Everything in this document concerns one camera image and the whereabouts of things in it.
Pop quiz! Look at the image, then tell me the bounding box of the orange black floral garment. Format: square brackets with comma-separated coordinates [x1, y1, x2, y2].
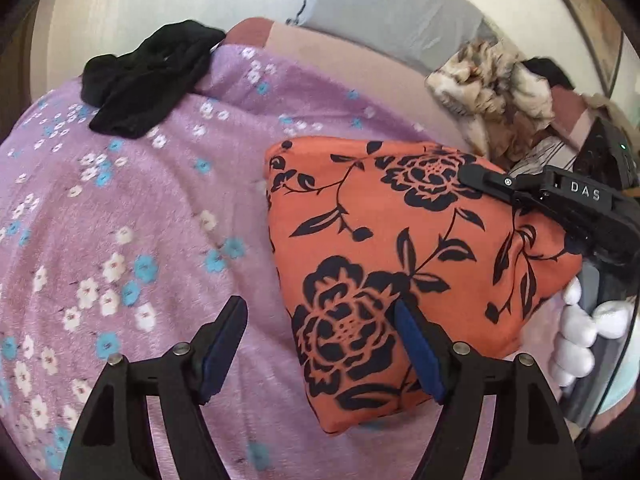
[266, 136, 582, 434]

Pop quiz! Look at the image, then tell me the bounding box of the white gloved right hand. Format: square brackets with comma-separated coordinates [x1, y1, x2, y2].
[549, 278, 632, 388]

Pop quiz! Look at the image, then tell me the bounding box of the striped pillow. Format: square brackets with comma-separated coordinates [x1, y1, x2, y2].
[509, 136, 577, 177]

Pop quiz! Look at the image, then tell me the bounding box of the beige brown floral blanket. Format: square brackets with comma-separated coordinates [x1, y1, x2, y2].
[425, 41, 555, 170]

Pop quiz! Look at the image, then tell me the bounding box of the dark garment by blanket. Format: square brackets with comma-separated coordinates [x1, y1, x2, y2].
[522, 58, 575, 91]

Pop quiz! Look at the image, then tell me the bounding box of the purple floral bed sheet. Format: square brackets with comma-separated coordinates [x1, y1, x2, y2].
[1, 46, 452, 479]

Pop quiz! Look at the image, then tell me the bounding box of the grey pillow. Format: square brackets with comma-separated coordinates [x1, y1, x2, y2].
[288, 0, 498, 75]

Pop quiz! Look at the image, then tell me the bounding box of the black crumpled garment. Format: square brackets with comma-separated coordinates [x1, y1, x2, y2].
[80, 20, 226, 140]

